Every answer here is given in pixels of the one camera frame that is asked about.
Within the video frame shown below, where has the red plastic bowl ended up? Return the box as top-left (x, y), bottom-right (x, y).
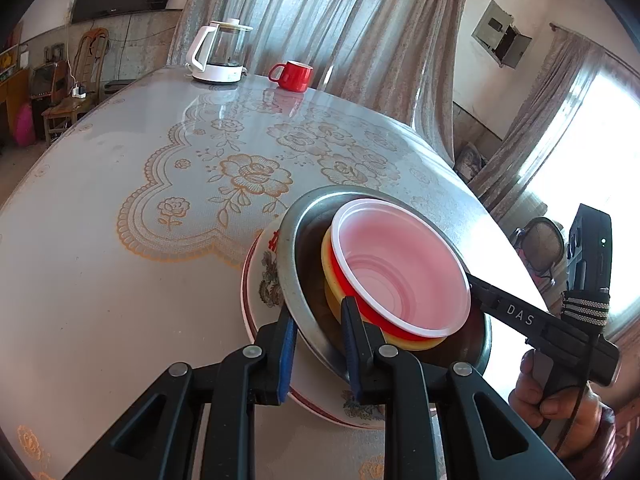
top-left (330, 198), bottom-right (472, 338)

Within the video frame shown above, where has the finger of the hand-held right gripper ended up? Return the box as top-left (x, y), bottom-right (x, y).
top-left (465, 271), bottom-right (503, 318)

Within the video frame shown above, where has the stainless steel bowl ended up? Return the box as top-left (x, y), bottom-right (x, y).
top-left (278, 185), bottom-right (493, 381)

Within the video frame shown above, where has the black portable speaker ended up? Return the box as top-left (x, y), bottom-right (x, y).
top-left (29, 62), bottom-right (68, 126)

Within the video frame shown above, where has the white shelf with yellow items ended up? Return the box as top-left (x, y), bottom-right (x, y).
top-left (0, 42), bottom-right (30, 81)

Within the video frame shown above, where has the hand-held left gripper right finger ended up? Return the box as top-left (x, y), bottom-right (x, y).
top-left (341, 296), bottom-right (576, 480)

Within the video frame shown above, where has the yellow plastic bowl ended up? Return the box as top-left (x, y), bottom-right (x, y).
top-left (321, 232), bottom-right (446, 351)

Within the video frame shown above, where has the wide grey sheer curtain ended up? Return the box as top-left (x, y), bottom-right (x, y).
top-left (167, 0), bottom-right (481, 161)

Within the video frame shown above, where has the brown wooden chair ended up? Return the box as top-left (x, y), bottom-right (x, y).
top-left (41, 27), bottom-right (110, 143)

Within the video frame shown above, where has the grey patterned cushion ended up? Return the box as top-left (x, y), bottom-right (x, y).
top-left (452, 142), bottom-right (488, 184)

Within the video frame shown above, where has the round wicker chair back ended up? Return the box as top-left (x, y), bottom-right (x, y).
top-left (514, 217), bottom-right (564, 286)

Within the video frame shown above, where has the striped black white strap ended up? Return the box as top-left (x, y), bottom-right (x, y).
top-left (559, 287), bottom-right (612, 335)

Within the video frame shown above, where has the red mug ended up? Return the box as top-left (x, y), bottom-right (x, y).
top-left (268, 60), bottom-right (314, 93)

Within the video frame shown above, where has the orange wooden desk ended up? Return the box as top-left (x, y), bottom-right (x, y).
top-left (0, 67), bottom-right (31, 156)

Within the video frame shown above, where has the person's right hand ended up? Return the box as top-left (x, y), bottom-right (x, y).
top-left (509, 350), bottom-right (616, 461)

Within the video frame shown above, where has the person's right forearm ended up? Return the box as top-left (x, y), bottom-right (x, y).
top-left (592, 402), bottom-right (640, 480)

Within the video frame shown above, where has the white plate with red characters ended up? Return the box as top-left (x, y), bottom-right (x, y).
top-left (241, 220), bottom-right (391, 430)

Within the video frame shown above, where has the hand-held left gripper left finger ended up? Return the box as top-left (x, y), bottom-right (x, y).
top-left (65, 305), bottom-right (299, 480)

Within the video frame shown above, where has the grey wall electrical box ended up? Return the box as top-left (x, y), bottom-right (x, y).
top-left (471, 0), bottom-right (533, 68)

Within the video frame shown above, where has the narrow grey side curtain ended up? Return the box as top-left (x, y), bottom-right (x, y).
top-left (470, 25), bottom-right (626, 221)

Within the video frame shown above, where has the white electric glass kettle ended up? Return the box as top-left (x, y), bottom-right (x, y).
top-left (186, 18), bottom-right (254, 85)

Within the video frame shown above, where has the pink bag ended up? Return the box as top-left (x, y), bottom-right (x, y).
top-left (14, 102), bottom-right (36, 145)

